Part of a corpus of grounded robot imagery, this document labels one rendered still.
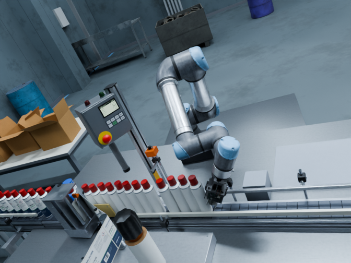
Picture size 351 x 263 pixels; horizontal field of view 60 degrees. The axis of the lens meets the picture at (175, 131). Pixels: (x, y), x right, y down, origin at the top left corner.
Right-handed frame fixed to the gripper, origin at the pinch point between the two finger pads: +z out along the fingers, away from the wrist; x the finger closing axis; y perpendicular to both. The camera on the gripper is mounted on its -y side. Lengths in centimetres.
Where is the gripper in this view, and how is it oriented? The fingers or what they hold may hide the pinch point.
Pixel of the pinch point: (212, 201)
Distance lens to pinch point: 133.3
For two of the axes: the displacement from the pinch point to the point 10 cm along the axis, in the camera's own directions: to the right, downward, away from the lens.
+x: 9.4, 2.8, -1.7
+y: -3.1, 5.7, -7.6
